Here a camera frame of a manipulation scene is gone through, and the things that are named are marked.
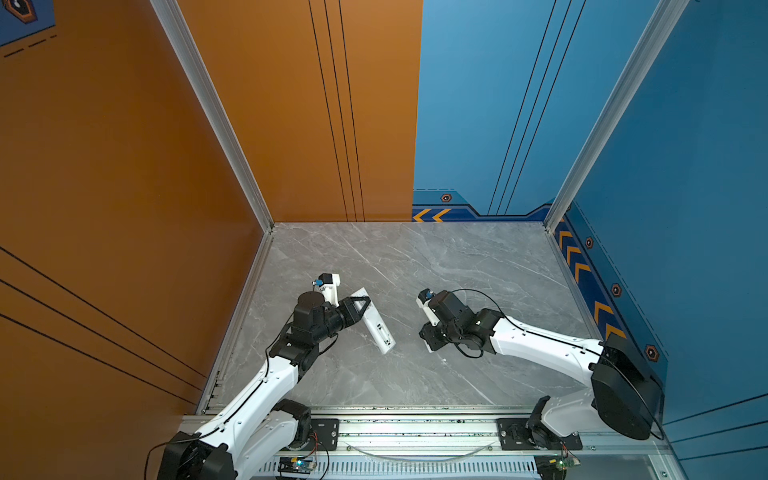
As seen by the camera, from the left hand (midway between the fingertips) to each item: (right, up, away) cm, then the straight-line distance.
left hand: (369, 298), depth 79 cm
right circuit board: (+45, -39, -8) cm, 60 cm away
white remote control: (+2, -6, -1) cm, 6 cm away
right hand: (+14, -10, +5) cm, 18 cm away
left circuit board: (-16, -39, -8) cm, 43 cm away
